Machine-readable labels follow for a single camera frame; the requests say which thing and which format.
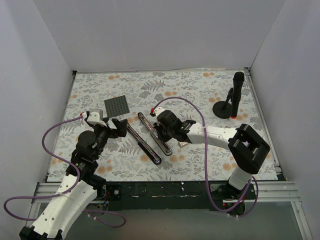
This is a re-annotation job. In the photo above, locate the white staple box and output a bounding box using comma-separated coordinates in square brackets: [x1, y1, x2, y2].
[178, 142, 189, 148]

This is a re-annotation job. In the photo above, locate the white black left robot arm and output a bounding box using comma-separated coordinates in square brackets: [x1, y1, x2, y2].
[19, 115, 128, 240]

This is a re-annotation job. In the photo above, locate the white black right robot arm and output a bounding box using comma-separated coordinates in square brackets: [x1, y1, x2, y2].
[150, 107, 271, 199]

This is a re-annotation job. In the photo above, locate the dark grey studded baseplate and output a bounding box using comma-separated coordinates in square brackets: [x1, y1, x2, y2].
[104, 95, 130, 118]

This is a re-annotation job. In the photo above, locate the floral patterned table mat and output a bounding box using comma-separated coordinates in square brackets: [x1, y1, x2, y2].
[47, 70, 268, 182]

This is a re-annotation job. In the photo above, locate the black microphone on stand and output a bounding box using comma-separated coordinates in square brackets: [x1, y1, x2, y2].
[212, 71, 245, 119]

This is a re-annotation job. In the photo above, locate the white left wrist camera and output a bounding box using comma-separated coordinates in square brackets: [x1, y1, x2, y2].
[83, 109, 108, 127]

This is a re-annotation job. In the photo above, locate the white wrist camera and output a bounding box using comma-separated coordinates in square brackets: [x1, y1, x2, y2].
[150, 107, 165, 118]
[83, 109, 108, 127]

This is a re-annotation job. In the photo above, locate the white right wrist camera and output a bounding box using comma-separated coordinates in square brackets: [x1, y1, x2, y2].
[150, 107, 165, 118]

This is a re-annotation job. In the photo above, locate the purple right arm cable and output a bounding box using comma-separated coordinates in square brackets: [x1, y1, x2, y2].
[151, 96, 260, 218]

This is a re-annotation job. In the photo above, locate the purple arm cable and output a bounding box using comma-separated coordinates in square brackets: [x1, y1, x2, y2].
[151, 96, 260, 218]
[3, 112, 127, 228]

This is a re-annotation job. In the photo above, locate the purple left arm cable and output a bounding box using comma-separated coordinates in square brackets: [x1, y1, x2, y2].
[3, 112, 127, 228]

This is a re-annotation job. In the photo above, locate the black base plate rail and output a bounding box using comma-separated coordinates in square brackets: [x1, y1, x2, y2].
[104, 181, 257, 210]

